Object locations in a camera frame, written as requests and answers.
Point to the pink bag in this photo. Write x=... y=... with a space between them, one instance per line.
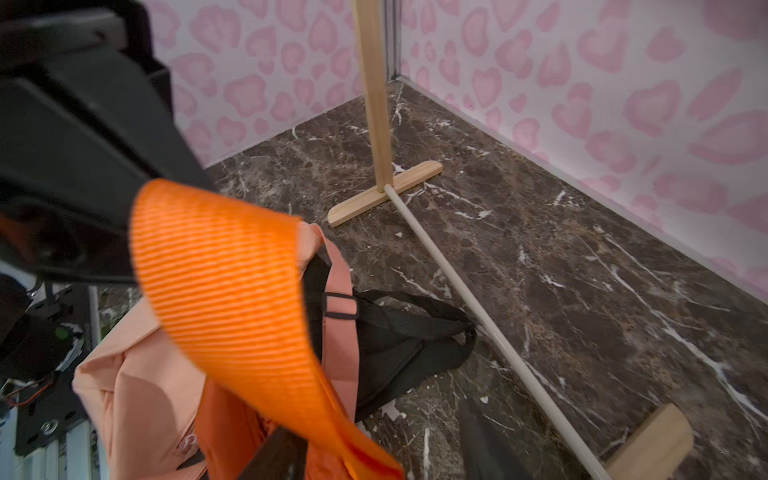
x=154 y=412

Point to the black bag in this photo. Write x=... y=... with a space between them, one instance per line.
x=403 y=339

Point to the orange bag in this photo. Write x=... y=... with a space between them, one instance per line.
x=261 y=303

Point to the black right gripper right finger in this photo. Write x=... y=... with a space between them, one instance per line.
x=486 y=452

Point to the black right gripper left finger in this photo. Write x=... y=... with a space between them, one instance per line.
x=283 y=456

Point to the wooden clothes rack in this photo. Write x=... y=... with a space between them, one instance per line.
x=659 y=446

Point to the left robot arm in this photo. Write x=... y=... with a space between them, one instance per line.
x=86 y=121

